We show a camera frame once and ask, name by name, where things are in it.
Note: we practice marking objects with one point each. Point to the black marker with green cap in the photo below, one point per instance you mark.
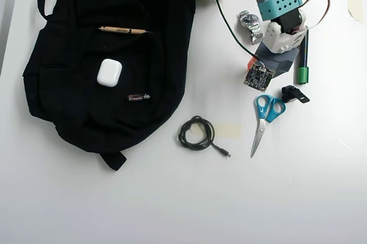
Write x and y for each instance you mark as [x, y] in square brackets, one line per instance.
[302, 74]

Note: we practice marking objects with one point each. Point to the black binder clip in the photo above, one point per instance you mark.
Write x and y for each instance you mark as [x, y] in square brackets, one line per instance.
[291, 94]

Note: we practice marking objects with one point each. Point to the white earbuds case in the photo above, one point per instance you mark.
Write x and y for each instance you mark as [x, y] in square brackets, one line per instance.
[109, 72]

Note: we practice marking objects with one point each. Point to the beige wooden pen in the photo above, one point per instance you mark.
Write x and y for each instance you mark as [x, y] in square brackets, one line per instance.
[120, 30]

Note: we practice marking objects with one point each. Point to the camera circuit board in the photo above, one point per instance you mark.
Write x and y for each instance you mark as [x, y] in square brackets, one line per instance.
[258, 79]

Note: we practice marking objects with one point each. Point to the rectangular beige tape strip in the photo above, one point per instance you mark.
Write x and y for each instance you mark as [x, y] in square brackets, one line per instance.
[229, 130]

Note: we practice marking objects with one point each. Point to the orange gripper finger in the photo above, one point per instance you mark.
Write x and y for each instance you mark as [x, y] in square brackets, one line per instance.
[251, 63]

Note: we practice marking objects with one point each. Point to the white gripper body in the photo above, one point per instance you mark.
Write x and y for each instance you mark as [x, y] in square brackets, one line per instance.
[282, 63]

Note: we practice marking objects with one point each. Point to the silver metal wristwatch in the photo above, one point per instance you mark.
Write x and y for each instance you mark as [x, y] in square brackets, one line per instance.
[250, 23]

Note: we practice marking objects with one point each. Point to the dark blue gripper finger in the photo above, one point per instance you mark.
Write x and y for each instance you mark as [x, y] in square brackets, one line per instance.
[282, 61]

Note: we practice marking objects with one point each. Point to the black fabric backpack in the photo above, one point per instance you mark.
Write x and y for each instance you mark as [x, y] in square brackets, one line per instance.
[86, 97]

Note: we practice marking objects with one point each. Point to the torn beige tape piece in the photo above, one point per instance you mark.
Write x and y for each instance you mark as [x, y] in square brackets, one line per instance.
[355, 3]

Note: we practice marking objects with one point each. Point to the crumpled clear tape patch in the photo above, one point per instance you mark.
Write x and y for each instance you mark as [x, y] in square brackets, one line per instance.
[196, 131]

